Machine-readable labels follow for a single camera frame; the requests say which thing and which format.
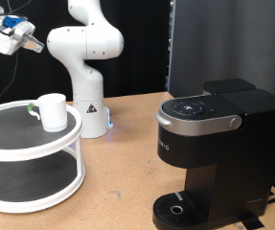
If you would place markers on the dark grey partition panel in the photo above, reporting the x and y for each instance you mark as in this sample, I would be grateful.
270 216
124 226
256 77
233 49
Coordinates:
223 38

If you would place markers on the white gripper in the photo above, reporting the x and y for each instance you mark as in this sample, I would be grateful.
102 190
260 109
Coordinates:
1 41

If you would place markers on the black Keurig coffee machine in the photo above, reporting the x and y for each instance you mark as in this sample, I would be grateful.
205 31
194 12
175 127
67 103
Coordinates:
226 153

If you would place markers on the black backdrop curtain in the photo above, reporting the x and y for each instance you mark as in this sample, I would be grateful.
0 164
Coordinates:
143 64

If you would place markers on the black tape strip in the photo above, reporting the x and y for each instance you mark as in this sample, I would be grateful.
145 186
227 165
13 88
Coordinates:
252 221

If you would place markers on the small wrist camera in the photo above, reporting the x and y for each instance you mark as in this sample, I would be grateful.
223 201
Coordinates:
22 30

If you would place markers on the white mug with green tape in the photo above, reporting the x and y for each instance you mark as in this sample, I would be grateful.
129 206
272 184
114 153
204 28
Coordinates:
54 111

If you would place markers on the white two-tier turntable shelf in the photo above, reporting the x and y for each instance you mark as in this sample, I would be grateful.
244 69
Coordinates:
25 150

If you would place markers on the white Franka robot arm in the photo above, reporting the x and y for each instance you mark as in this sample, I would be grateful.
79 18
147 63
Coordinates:
86 89

